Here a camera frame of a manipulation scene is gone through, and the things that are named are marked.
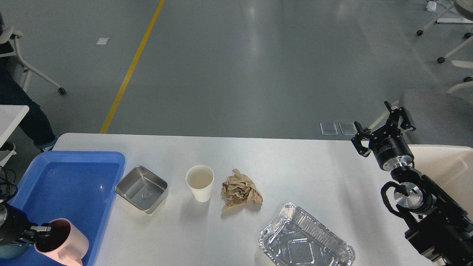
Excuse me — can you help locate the white side table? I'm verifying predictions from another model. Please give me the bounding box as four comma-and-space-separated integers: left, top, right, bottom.
0, 105, 29, 146

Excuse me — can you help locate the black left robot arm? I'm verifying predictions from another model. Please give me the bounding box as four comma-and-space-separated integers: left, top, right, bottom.
0, 203, 55, 246

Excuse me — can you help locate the white paper cup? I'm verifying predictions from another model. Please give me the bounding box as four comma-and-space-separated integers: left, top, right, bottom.
185, 164, 214, 202

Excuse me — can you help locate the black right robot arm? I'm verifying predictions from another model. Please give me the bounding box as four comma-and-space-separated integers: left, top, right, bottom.
351, 101, 473, 266

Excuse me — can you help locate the left floor socket plate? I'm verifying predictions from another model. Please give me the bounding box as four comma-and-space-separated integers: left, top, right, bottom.
320, 122, 338, 135

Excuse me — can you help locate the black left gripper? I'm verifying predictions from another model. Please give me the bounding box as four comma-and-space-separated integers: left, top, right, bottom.
0, 203, 55, 246

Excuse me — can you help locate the crumpled brown paper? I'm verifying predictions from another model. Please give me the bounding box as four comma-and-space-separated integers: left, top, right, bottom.
221, 168, 263, 212

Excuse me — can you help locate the square stainless steel dish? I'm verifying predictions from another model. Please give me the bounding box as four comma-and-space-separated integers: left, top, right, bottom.
115, 166, 169, 215

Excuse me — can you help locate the black cable at left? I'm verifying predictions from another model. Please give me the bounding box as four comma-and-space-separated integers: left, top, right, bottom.
0, 166, 18, 204

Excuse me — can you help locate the teal ceramic mug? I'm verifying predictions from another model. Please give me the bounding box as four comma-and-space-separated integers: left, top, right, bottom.
0, 244, 30, 260

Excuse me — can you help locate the blue plastic tray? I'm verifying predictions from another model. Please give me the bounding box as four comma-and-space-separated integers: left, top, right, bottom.
8, 150, 125, 266

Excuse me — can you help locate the seated person in jeans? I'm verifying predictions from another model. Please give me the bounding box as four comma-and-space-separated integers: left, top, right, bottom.
0, 11, 58, 153

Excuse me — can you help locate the white chair legs background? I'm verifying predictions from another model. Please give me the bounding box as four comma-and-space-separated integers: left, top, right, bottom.
416, 0, 473, 95

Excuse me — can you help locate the beige plastic bin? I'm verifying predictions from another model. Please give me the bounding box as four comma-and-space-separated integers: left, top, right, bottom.
409, 144, 473, 219

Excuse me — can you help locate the pink mug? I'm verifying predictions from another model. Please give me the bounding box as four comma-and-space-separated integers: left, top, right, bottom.
34, 218, 89, 266

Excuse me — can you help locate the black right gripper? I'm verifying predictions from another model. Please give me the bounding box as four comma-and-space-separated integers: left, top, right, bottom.
351, 101, 416, 171

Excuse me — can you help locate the floor socket plate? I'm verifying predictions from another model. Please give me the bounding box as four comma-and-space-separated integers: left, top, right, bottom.
320, 122, 338, 135
338, 122, 358, 135

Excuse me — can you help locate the aluminium foil tray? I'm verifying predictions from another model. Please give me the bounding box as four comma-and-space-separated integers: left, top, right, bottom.
258, 202, 356, 266

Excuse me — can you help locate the right floor socket plate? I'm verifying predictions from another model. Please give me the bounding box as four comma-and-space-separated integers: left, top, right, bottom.
338, 122, 358, 135

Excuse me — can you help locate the grey office chair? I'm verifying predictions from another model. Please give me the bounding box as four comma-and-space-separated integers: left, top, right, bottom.
392, 89, 473, 147

